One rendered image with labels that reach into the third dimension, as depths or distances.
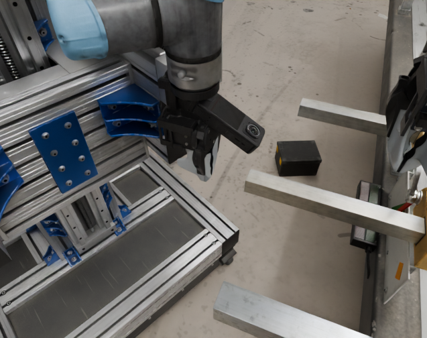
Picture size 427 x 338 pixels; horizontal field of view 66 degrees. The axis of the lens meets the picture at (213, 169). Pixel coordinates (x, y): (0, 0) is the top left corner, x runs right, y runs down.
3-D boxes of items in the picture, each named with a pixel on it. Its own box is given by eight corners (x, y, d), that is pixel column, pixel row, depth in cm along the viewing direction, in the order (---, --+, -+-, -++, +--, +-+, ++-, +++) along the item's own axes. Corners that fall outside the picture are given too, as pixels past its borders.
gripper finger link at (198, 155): (202, 160, 59) (202, 122, 52) (212, 163, 58) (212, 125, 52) (192, 178, 56) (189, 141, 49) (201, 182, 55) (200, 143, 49)
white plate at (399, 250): (381, 303, 57) (405, 277, 50) (387, 194, 74) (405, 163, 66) (385, 304, 57) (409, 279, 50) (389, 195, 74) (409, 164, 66)
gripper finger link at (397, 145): (369, 190, 39) (401, 131, 32) (372, 157, 43) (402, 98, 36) (397, 198, 38) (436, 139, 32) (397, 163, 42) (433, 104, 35)
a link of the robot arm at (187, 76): (230, 42, 45) (206, 72, 40) (228, 72, 48) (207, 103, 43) (180, 33, 47) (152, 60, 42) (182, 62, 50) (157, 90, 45)
